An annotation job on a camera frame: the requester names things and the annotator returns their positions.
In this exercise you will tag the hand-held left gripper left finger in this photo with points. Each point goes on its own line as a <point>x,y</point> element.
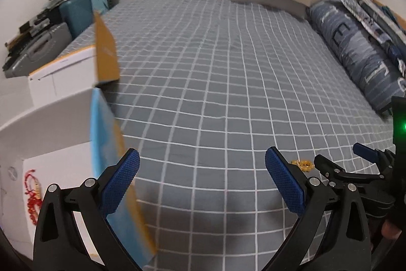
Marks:
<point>122,182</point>

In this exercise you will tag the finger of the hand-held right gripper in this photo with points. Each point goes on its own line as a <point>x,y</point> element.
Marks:
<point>363,150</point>
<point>330,167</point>

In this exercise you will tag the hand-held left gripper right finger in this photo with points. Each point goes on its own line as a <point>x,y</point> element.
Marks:
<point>285,185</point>

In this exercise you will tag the white box blue flap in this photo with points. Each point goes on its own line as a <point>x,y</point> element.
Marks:
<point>101,131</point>

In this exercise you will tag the person's right hand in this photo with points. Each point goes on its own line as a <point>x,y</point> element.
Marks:
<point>390,228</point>

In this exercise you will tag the blue patterned pillow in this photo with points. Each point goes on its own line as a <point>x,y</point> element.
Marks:
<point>355,52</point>

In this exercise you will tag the grey checked bed sheet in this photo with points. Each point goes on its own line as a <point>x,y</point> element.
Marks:
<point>222,83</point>

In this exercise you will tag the blue printed pillow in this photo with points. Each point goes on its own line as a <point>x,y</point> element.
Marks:
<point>374,13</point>

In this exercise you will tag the grey plastic case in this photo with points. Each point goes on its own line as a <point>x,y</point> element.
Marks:
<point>35,50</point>

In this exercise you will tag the teal case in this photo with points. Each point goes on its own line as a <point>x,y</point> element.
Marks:
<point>84,10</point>

